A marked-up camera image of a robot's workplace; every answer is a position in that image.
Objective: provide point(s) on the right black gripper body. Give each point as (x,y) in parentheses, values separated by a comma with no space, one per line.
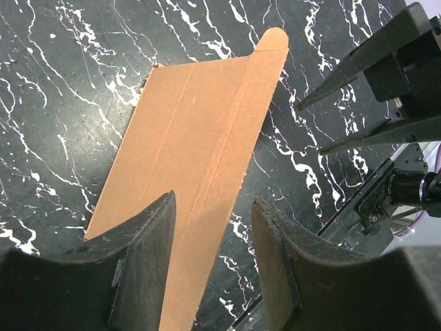
(406,62)

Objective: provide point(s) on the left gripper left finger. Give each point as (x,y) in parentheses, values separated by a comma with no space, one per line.
(115,281)

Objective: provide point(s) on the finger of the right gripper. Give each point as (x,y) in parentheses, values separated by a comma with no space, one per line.
(409,24)
(389,132)

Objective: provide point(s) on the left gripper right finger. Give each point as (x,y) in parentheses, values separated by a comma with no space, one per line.
(407,290)

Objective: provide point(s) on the cardboard box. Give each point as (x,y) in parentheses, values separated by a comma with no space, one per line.
(192,132)

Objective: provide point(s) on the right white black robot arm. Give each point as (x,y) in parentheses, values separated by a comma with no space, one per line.
(415,187)

